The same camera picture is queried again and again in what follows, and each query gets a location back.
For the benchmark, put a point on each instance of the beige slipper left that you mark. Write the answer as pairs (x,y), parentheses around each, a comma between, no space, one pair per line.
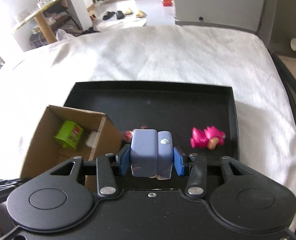
(128,12)

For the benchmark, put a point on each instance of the beige slipper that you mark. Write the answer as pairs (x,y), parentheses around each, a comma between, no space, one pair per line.
(140,14)
(128,12)

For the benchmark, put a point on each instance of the grey white cabinet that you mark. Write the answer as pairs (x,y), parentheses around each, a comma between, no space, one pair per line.
(238,14)

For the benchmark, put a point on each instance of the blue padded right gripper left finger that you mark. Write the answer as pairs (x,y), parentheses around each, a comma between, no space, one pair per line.
(108,167)

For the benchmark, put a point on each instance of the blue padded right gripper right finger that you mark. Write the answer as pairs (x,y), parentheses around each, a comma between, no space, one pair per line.
(193,166)

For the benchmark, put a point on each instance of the beige slipper right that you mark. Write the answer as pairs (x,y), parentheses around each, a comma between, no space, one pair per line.
(140,14)

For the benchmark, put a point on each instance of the black slipper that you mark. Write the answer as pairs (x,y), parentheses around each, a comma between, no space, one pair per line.
(119,15)
(108,15)

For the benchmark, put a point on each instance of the black slipper left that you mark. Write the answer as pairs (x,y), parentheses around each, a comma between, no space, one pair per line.
(108,15)

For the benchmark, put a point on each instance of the white USB wall charger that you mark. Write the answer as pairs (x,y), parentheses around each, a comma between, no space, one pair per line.
(91,139)

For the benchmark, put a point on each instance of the small brown-haired doll figurine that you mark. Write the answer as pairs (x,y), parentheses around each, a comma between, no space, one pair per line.
(128,135)

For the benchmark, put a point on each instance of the black slipper right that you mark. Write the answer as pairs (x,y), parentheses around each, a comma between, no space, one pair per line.
(119,15)

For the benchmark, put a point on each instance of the white plush blanket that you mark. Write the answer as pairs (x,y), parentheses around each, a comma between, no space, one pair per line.
(35,79)

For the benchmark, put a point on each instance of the round glass gold-rim table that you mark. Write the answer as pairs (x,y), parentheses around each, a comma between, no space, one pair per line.
(38,16)

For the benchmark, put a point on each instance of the pink hooded doll figurine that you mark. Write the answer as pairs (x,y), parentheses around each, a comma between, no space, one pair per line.
(210,138)

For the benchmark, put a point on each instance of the black rectangular tray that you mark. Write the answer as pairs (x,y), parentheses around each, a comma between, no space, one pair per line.
(164,106)

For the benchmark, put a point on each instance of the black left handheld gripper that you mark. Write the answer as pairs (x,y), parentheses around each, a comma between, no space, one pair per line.
(7,186)

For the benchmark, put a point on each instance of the lavender blue block figurine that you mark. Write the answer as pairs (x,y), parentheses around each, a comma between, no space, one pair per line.
(151,154)

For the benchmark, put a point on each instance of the brown cardboard box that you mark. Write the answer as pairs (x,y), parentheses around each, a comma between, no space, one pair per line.
(45,153)

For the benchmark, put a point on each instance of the green square toy box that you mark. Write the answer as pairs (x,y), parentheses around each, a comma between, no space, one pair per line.
(69,135)

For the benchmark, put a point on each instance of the white floor mat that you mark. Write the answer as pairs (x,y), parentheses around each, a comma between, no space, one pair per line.
(125,23)

